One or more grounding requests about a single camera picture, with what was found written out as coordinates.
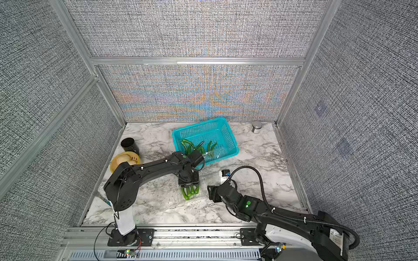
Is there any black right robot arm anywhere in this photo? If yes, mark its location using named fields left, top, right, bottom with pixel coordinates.
left=207, top=166, right=360, bottom=261

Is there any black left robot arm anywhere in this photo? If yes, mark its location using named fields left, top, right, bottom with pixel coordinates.
left=103, top=150, right=205, bottom=236

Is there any teal plastic basket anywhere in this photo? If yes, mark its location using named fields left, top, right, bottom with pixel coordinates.
left=172, top=117, right=239, bottom=165

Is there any yellow bamboo steamer basket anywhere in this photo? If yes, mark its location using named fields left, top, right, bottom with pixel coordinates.
left=110, top=151, right=142, bottom=173

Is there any pale steamed bun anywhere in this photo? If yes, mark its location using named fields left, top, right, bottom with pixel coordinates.
left=115, top=154, right=131, bottom=165

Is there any black mug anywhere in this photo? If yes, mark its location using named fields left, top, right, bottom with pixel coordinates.
left=120, top=138, right=139, bottom=154

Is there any small metal tin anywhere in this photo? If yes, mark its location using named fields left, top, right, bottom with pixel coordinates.
left=251, top=121, right=263, bottom=134

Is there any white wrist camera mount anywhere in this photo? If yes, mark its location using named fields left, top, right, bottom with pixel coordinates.
left=219, top=169, right=231, bottom=184

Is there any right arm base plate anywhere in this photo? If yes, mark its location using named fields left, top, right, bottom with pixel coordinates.
left=238, top=228, right=262, bottom=246

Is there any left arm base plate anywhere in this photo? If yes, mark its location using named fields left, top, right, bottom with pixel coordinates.
left=107, top=228, right=155, bottom=247

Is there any teal handled utensil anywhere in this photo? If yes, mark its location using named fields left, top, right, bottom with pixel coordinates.
left=94, top=191, right=112, bottom=206

